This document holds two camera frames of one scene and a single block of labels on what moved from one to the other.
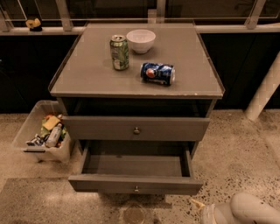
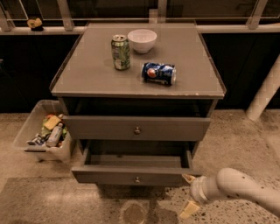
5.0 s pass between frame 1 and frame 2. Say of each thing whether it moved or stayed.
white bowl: stayed
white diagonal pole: stayed
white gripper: moved
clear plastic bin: stayed
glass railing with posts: stayed
